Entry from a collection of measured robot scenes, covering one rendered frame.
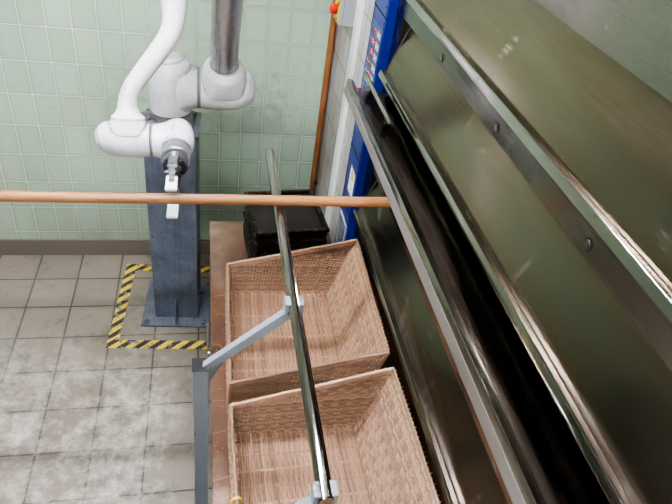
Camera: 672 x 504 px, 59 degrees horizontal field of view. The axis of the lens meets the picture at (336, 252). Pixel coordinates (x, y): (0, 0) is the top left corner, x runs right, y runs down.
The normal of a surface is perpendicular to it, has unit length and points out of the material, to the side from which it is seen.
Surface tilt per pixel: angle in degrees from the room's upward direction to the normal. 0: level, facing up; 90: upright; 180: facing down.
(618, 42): 90
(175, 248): 90
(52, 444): 0
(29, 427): 0
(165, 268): 90
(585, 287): 70
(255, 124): 90
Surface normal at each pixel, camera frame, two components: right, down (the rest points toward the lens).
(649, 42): -0.98, 0.00
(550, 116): -0.87, -0.26
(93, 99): 0.17, 0.63
